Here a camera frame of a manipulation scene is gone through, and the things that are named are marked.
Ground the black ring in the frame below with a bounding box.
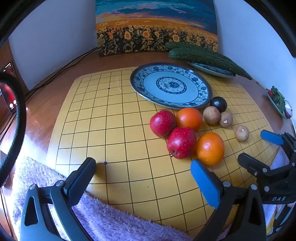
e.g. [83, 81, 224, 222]
[0, 73, 27, 186]

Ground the red apple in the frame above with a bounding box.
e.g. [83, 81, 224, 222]
[149, 110, 177, 139]
[166, 127, 197, 159]

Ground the large blue patterned plate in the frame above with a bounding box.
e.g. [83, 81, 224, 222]
[129, 62, 213, 110]

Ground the smartphone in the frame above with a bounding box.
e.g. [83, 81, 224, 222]
[0, 61, 19, 113]

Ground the yellow grid game board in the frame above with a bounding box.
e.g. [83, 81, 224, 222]
[46, 66, 281, 234]

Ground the orange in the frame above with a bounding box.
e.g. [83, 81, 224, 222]
[175, 108, 203, 132]
[196, 133, 225, 166]

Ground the plate of vegetables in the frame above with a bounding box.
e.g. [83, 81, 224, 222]
[265, 86, 293, 119]

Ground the black cable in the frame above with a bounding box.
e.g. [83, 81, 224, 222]
[24, 46, 99, 93]
[25, 50, 99, 101]

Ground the brown round longan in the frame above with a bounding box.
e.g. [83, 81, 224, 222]
[203, 106, 221, 126]
[235, 125, 250, 142]
[219, 110, 233, 128]

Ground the purple fluffy towel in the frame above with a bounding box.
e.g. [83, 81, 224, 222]
[10, 149, 289, 241]

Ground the green cucumber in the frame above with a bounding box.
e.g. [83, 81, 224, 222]
[168, 47, 252, 80]
[165, 42, 210, 52]

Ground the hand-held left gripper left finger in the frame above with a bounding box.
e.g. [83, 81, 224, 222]
[20, 157, 97, 241]

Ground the sunflower field painting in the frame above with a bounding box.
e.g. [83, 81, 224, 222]
[95, 0, 219, 57]

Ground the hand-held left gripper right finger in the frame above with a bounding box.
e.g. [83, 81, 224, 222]
[190, 159, 266, 241]

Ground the small blue patterned plate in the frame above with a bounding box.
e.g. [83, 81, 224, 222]
[186, 61, 236, 78]

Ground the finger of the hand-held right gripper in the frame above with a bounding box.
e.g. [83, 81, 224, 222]
[238, 153, 271, 179]
[260, 130, 296, 154]

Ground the dark purple round fruit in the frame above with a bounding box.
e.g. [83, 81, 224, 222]
[210, 97, 228, 113]

